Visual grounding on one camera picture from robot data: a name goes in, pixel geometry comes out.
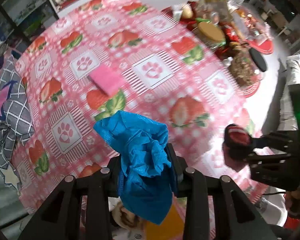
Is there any red tray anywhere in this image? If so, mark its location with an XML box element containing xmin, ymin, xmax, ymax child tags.
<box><xmin>237</xmin><ymin>7</ymin><xmax>275</xmax><ymax>97</ymax></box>

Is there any white fabric object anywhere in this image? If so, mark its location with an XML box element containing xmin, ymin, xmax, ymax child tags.
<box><xmin>286</xmin><ymin>54</ymin><xmax>300</xmax><ymax>86</ymax></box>

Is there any pile of snacks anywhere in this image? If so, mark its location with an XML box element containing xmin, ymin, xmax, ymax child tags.
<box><xmin>162</xmin><ymin>0</ymin><xmax>268</xmax><ymax>61</ymax></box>

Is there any gold snack package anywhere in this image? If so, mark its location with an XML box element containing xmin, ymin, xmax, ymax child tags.
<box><xmin>203</xmin><ymin>0</ymin><xmax>228</xmax><ymax>13</ymax></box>

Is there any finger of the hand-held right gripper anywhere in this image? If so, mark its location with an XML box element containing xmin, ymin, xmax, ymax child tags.
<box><xmin>243</xmin><ymin>152</ymin><xmax>298</xmax><ymax>165</ymax></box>
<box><xmin>251</xmin><ymin>129</ymin><xmax>297</xmax><ymax>150</ymax></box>

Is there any grey checked star pillowcase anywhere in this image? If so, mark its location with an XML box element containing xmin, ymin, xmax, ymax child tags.
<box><xmin>0</xmin><ymin>52</ymin><xmax>36</xmax><ymax>191</ymax></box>

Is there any jar with wooden lid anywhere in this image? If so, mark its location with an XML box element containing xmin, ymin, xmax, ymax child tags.
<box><xmin>197</xmin><ymin>21</ymin><xmax>227</xmax><ymax>48</ymax></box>

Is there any blue mesh cloth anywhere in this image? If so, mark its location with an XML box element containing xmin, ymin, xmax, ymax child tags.
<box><xmin>93</xmin><ymin>110</ymin><xmax>180</xmax><ymax>225</ymax></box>

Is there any floral tissue pack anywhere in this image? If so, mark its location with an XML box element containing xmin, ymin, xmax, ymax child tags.
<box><xmin>144</xmin><ymin>204</ymin><xmax>186</xmax><ymax>240</ymax></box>

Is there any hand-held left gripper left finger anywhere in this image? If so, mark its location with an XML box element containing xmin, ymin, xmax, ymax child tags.
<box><xmin>17</xmin><ymin>156</ymin><xmax>123</xmax><ymax>240</ymax></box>

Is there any nut jar with black lid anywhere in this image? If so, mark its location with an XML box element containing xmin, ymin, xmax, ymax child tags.
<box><xmin>227</xmin><ymin>47</ymin><xmax>268</xmax><ymax>88</ymax></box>

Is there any pink sponge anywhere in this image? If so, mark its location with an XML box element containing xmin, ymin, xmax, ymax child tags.
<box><xmin>87</xmin><ymin>64</ymin><xmax>126</xmax><ymax>97</ymax></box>

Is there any black cable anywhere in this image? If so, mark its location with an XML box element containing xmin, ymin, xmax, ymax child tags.
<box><xmin>262</xmin><ymin>190</ymin><xmax>290</xmax><ymax>197</ymax></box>

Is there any person's right hand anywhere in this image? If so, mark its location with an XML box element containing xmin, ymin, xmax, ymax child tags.
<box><xmin>286</xmin><ymin>187</ymin><xmax>300</xmax><ymax>218</ymax></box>

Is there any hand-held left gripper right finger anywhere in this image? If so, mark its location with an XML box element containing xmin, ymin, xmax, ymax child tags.
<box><xmin>165</xmin><ymin>143</ymin><xmax>278</xmax><ymax>240</ymax></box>

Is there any glass display cabinet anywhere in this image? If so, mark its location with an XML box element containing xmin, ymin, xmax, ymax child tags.
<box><xmin>1</xmin><ymin>0</ymin><xmax>58</xmax><ymax>38</ymax></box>

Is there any pink strawberry tablecloth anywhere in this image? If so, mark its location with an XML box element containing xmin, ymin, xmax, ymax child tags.
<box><xmin>11</xmin><ymin>0</ymin><xmax>273</xmax><ymax>216</ymax></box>

